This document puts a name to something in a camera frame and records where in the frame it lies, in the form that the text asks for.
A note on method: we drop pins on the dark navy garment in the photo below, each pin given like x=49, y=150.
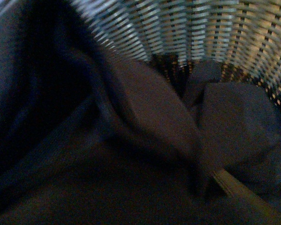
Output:
x=90, y=136

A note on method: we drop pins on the woven wicker laundry basket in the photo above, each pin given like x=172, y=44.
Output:
x=243, y=35

